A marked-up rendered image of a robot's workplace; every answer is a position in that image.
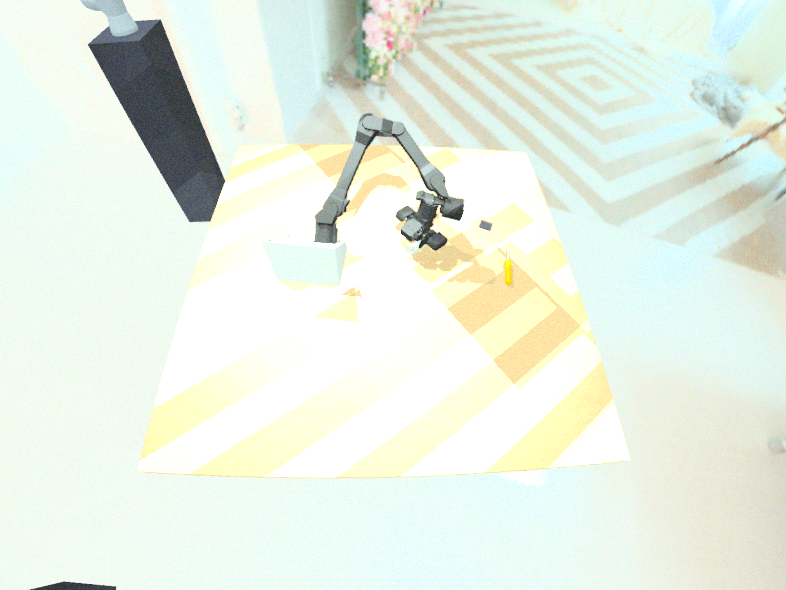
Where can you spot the yellow-handled screwdriver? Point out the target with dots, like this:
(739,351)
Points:
(508,270)

